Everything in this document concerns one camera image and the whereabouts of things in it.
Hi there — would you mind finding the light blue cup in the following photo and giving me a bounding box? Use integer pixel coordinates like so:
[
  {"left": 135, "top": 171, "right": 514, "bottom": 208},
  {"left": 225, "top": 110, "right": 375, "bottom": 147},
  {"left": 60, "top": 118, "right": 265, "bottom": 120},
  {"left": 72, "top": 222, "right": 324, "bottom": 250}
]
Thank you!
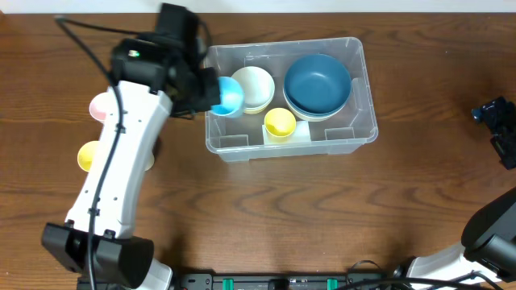
[{"left": 210, "top": 77, "right": 244, "bottom": 118}]

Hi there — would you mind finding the pink cup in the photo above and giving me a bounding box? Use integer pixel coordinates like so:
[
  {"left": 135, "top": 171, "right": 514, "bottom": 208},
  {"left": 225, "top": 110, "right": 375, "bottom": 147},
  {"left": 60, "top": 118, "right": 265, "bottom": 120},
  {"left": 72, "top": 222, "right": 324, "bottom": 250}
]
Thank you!
[{"left": 89, "top": 93, "right": 110, "bottom": 123}]

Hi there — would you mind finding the white bowl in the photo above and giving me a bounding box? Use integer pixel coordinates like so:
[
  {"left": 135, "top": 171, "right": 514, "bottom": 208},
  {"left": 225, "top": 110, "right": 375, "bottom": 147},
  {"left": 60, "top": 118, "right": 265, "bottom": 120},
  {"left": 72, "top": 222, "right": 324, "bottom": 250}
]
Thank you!
[{"left": 231, "top": 66, "right": 275, "bottom": 113}]

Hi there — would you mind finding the yellow bowl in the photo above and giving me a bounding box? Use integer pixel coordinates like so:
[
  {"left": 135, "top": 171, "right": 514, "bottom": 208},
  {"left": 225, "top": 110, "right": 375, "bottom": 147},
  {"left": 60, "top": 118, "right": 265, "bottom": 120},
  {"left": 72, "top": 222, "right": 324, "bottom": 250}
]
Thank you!
[{"left": 244, "top": 103, "right": 268, "bottom": 114}]

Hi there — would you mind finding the pale mint cup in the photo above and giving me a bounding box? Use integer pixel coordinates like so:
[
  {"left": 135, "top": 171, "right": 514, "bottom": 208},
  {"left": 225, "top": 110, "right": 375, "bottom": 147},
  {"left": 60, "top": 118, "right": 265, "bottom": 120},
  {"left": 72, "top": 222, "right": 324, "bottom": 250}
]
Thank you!
[{"left": 145, "top": 152, "right": 155, "bottom": 171}]

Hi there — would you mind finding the yellow cup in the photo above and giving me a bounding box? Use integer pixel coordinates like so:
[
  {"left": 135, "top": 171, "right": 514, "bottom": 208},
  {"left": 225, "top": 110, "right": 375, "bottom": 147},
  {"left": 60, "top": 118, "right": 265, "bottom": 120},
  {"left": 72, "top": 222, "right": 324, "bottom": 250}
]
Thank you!
[
  {"left": 77, "top": 141, "right": 98, "bottom": 172},
  {"left": 264, "top": 108, "right": 297, "bottom": 142}
]

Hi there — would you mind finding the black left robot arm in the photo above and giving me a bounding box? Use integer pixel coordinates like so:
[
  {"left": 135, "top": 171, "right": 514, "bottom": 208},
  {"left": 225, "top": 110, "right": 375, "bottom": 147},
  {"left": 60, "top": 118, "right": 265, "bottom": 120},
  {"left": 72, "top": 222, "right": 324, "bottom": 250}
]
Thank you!
[{"left": 42, "top": 3, "right": 220, "bottom": 289}]

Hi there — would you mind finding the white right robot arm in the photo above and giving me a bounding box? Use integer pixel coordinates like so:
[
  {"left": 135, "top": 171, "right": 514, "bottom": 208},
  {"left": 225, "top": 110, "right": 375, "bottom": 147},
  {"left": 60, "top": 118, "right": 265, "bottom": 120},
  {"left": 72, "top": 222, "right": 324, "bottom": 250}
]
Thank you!
[{"left": 394, "top": 97, "right": 515, "bottom": 284}]

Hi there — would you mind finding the clear plastic storage container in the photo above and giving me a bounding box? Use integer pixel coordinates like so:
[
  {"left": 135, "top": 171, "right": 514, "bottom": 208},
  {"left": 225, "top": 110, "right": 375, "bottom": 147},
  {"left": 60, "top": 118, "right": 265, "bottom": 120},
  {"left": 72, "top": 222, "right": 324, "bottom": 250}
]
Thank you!
[{"left": 204, "top": 37, "right": 378, "bottom": 162}]

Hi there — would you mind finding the dark blue bowl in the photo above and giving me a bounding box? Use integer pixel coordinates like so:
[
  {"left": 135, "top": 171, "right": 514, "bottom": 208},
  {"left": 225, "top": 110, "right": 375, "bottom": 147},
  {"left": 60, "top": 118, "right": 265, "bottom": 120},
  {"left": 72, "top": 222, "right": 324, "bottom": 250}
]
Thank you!
[{"left": 284, "top": 54, "right": 352, "bottom": 116}]

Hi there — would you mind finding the pale bowl under blue bowl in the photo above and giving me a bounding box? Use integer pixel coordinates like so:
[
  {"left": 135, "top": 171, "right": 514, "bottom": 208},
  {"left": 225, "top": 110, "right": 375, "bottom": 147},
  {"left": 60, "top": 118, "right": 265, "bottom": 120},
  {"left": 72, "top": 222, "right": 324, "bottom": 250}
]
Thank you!
[{"left": 284, "top": 92, "right": 347, "bottom": 122}]

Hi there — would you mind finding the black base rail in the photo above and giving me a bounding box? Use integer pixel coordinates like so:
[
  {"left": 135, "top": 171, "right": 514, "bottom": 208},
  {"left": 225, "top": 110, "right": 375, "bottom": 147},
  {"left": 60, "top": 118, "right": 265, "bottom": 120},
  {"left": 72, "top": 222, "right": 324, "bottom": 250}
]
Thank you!
[{"left": 76, "top": 271, "right": 481, "bottom": 290}]

